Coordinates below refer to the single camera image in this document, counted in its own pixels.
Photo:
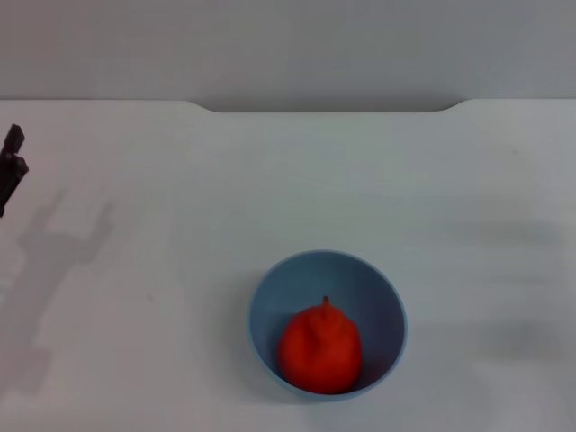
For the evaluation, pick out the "orange fruit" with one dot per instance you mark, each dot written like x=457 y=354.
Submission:
x=319 y=351

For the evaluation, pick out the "blue bowl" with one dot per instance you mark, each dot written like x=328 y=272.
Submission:
x=373 y=306

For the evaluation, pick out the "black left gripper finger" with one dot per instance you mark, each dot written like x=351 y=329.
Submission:
x=15 y=139
x=11 y=180

